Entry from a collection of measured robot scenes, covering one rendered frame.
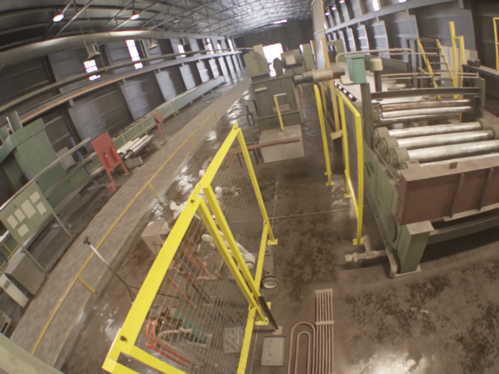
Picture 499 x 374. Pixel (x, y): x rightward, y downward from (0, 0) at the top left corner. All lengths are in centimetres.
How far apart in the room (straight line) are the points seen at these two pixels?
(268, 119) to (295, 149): 112
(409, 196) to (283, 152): 377
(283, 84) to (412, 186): 429
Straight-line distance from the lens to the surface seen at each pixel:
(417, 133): 365
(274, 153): 553
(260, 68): 581
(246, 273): 223
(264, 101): 591
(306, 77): 327
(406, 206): 240
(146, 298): 110
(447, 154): 320
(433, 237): 287
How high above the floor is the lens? 253
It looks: 31 degrees down
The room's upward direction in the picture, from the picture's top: 18 degrees counter-clockwise
